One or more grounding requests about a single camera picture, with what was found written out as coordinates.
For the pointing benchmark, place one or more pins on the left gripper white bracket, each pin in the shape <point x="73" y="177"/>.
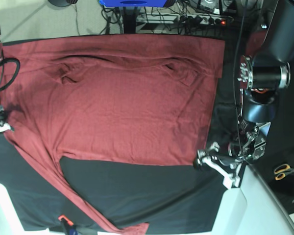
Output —
<point x="227" y="166"/>

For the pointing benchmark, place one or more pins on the dark red long-sleeve shirt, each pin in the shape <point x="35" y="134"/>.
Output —
<point x="142" y="99"/>

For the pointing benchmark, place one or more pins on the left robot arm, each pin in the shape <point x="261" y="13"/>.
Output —
<point x="258" y="80"/>

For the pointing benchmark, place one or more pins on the black table cloth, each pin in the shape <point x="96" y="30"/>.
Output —
<point x="170" y="199"/>

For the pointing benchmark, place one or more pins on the white foam block right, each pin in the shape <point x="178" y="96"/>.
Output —
<point x="251" y="209"/>

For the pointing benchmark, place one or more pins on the blue and orange clamp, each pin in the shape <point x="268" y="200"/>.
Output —
<point x="68" y="226"/>

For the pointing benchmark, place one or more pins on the white power strip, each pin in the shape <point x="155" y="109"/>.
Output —
<point x="200" y="18"/>

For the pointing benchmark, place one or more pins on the blue plastic bin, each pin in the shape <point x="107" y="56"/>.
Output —
<point x="136" y="3"/>

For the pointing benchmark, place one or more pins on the yellow handled scissors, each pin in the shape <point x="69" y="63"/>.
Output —
<point x="283" y="171"/>

